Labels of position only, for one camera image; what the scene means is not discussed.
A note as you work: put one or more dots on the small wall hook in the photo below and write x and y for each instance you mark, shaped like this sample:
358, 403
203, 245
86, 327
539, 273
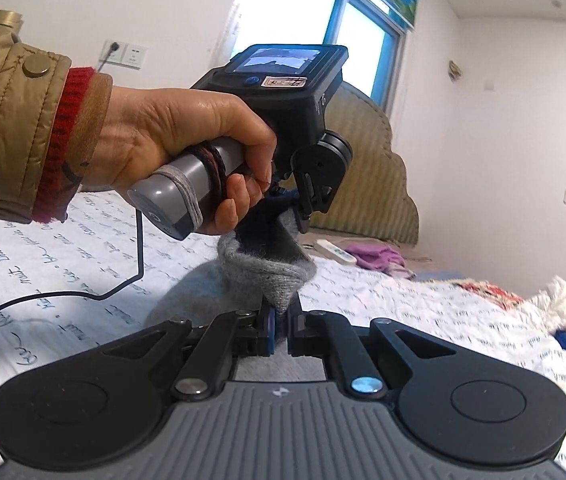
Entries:
455, 70

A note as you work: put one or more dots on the cream padded cloth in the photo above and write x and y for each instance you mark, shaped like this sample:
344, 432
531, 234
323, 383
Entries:
558, 300

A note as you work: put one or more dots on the white printed quilt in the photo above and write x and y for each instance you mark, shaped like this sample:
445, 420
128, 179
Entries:
413, 310

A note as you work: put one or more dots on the grey knit sock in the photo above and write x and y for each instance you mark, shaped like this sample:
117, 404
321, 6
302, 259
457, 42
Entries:
268, 265

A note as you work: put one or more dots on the floral blanket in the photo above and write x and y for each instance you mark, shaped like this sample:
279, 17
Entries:
493, 292

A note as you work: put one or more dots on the person's left hand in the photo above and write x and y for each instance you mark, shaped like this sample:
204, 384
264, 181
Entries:
163, 125

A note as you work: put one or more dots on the window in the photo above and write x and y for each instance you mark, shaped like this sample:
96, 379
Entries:
303, 20

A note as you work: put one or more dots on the white remote control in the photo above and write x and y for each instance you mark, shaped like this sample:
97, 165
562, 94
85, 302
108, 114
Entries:
337, 252

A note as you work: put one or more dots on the purple cloth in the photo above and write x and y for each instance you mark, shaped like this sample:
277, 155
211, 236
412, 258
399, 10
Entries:
375, 257

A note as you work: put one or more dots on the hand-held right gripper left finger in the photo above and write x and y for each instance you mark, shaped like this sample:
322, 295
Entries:
270, 331

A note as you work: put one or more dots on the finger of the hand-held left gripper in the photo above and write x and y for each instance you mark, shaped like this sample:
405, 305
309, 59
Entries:
315, 195
283, 194

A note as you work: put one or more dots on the brass knob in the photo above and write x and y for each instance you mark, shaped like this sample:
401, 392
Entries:
7, 19

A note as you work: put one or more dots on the white wall socket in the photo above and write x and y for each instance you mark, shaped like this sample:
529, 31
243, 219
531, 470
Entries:
130, 55

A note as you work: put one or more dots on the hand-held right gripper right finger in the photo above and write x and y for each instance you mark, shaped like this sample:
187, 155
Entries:
294, 332

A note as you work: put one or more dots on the olive ribbed headboard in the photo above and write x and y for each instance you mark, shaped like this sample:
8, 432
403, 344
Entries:
378, 185

